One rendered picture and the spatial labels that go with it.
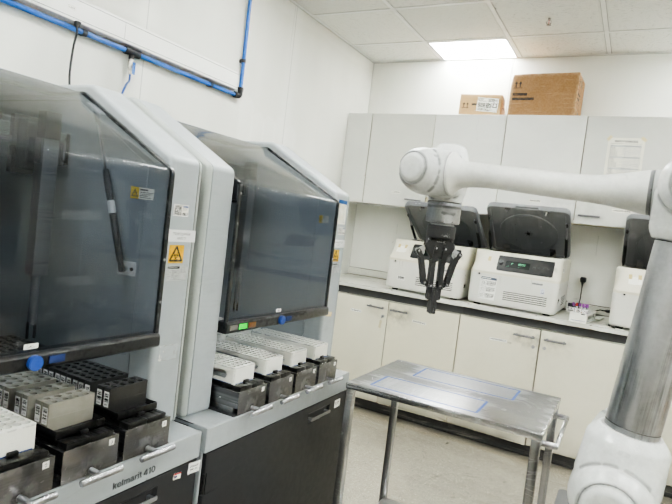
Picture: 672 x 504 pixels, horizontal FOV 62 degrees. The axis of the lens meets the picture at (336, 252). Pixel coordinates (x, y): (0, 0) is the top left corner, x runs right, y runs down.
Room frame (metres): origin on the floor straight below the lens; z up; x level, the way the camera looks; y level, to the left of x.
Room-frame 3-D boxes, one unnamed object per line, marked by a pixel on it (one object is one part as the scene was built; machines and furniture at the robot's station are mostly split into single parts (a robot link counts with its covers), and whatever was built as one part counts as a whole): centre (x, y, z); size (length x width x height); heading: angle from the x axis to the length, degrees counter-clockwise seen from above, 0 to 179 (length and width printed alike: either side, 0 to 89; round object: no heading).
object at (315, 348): (2.11, 0.14, 0.83); 0.30 x 0.10 x 0.06; 62
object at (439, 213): (1.48, -0.27, 1.38); 0.09 x 0.09 x 0.06
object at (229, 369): (1.71, 0.36, 0.83); 0.30 x 0.10 x 0.06; 62
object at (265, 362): (1.84, 0.28, 0.83); 0.30 x 0.10 x 0.06; 62
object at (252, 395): (1.77, 0.48, 0.78); 0.73 x 0.14 x 0.09; 62
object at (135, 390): (1.31, 0.46, 0.85); 0.12 x 0.02 x 0.06; 152
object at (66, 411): (1.17, 0.53, 0.85); 0.12 x 0.02 x 0.06; 153
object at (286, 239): (1.97, 0.37, 1.28); 0.61 x 0.51 x 0.63; 152
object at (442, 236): (1.48, -0.27, 1.30); 0.08 x 0.07 x 0.09; 98
